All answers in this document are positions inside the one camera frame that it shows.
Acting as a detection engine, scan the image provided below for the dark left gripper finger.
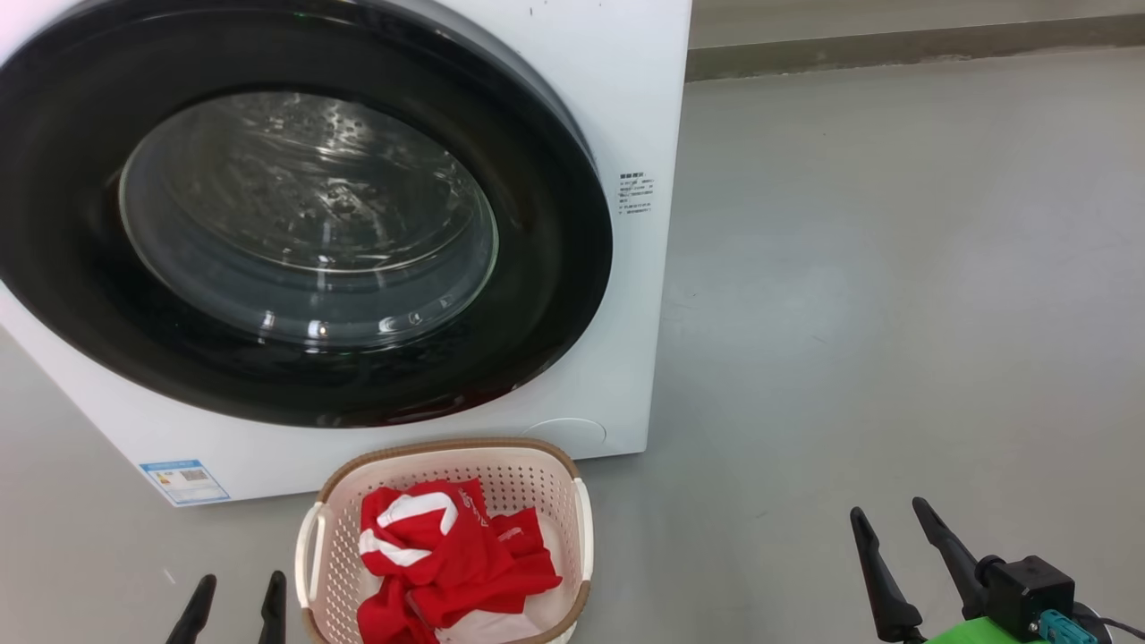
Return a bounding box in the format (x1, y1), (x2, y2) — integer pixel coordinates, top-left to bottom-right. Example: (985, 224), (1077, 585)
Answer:
(165, 574), (218, 644)
(259, 571), (288, 644)

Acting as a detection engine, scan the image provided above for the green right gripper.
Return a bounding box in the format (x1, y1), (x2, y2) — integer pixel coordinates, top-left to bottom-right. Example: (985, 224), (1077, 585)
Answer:
(850, 497), (1047, 644)

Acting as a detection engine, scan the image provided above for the red and white shirt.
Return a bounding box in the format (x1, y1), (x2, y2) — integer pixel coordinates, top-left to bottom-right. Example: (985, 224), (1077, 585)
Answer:
(357, 479), (563, 644)

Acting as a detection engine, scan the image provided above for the black round washer door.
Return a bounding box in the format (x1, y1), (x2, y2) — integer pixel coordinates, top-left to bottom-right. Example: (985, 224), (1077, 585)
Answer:
(0, 0), (615, 428)

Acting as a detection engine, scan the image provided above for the cream perforated laundry basket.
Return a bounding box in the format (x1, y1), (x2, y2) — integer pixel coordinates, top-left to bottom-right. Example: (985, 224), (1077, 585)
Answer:
(295, 437), (594, 644)

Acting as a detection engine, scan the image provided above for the white front-load washing machine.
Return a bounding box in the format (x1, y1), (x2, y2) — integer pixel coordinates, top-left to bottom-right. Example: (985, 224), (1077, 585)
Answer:
(0, 0), (694, 508)

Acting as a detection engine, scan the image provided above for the washing machine drum opening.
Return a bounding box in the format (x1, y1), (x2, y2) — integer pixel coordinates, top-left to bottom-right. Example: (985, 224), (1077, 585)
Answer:
(123, 94), (495, 345)

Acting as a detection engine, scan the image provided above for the blue energy label sticker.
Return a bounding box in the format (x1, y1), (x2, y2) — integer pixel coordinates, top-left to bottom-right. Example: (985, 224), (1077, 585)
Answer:
(139, 460), (231, 507)

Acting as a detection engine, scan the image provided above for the round white filter cover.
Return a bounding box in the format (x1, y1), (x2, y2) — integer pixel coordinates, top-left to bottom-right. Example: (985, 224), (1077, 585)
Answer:
(522, 418), (607, 453)

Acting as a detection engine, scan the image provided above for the small printed text sticker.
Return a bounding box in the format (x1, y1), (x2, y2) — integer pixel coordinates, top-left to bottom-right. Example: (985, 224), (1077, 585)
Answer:
(619, 172), (656, 216)

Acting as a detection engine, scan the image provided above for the grey skirting board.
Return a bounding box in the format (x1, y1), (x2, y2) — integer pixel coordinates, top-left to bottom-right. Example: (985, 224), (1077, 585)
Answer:
(687, 13), (1145, 83)

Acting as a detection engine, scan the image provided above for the teal right cable connector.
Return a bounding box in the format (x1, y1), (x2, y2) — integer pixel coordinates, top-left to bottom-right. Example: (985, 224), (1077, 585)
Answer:
(1038, 610), (1099, 644)

